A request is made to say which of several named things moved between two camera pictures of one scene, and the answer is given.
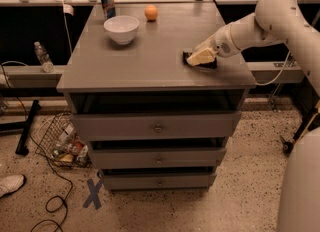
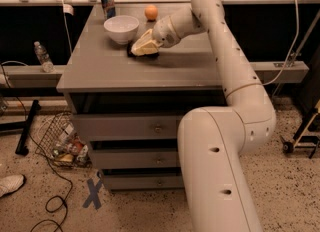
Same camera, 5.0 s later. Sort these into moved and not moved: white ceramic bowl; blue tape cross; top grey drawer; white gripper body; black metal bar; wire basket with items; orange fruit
Moved: white gripper body
Not moved: orange fruit; wire basket with items; top grey drawer; white ceramic bowl; black metal bar; blue tape cross
